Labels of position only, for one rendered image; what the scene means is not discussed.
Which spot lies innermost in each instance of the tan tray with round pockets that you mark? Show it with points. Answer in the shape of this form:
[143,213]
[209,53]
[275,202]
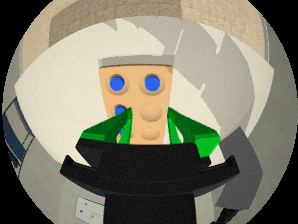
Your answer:
[149,107]

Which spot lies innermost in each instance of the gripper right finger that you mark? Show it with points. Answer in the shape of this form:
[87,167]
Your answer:
[192,131]

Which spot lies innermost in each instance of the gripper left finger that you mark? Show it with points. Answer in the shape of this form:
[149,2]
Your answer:
[108,130]

